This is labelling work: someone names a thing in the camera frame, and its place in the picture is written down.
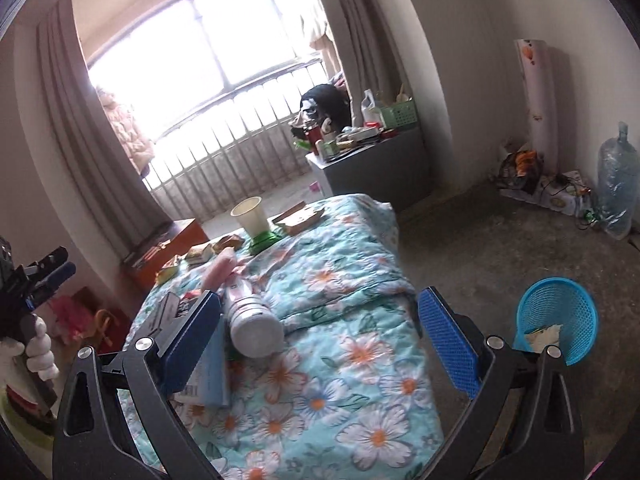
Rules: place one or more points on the left beige curtain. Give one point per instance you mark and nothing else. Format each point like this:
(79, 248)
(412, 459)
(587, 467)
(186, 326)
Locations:
(124, 210)

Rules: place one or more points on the red gift bag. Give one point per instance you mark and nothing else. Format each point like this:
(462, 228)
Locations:
(112, 328)

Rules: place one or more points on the white detergent bottle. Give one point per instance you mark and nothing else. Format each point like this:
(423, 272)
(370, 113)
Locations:
(369, 110)

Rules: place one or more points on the pink plastic bag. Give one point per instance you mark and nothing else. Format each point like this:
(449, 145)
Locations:
(73, 321)

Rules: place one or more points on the white gloved left hand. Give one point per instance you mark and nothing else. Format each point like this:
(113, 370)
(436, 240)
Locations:
(39, 356)

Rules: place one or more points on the green wrapper under cup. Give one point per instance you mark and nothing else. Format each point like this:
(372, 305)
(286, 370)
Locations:
(264, 240)

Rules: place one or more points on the white cloth glove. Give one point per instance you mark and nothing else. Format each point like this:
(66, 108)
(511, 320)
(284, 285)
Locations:
(541, 338)

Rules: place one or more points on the green plastic basket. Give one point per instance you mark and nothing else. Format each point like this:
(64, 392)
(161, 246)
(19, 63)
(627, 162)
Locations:
(400, 115)

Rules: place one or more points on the blue white medicine box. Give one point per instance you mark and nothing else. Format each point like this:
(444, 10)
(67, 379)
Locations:
(209, 384)

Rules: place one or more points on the red thermos bottle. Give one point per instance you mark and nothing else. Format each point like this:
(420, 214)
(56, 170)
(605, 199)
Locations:
(314, 136)

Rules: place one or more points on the floor clutter pile with cables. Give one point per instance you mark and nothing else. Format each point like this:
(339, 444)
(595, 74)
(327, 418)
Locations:
(521, 177)

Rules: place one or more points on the pink foam roll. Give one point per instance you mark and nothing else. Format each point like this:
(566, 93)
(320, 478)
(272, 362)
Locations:
(220, 270)

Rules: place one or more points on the rolled floral wallpaper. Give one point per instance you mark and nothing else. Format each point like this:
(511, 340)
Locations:
(542, 114)

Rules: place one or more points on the small yellow-green snack packet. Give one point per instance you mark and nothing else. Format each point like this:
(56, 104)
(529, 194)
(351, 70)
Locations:
(168, 270)

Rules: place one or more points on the black white box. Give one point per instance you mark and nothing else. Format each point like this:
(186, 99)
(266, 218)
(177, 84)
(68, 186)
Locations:
(168, 309)

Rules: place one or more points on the right beige curtain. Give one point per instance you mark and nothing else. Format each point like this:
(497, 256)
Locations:
(383, 47)

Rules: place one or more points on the blue plastic trash basket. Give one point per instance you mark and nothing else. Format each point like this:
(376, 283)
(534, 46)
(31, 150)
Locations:
(561, 302)

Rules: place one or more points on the black bag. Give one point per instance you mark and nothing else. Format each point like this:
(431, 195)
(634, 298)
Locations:
(327, 101)

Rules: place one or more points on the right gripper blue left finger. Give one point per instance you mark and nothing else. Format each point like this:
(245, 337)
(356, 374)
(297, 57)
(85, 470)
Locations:
(182, 343)

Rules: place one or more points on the orange cardboard box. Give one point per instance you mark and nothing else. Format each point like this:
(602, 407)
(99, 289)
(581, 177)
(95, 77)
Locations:
(170, 240)

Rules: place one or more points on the dark grey cabinet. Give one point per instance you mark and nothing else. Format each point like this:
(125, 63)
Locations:
(391, 171)

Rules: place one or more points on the empty water jug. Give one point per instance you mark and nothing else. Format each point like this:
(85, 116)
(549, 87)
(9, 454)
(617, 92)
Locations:
(618, 183)

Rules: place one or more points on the white paper cup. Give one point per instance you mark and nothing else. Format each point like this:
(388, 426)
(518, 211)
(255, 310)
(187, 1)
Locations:
(251, 216)

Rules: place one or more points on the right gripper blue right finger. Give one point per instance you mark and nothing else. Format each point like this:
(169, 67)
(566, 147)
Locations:
(452, 346)

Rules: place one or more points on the beige curtain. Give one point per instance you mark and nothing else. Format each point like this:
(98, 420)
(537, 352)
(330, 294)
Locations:
(383, 47)
(124, 210)

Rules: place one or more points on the floral blue quilt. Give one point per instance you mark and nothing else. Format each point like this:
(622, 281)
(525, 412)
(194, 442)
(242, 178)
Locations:
(348, 397)

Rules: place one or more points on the white red-capped milk bottle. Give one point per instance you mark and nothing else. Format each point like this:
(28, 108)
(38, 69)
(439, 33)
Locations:
(254, 329)

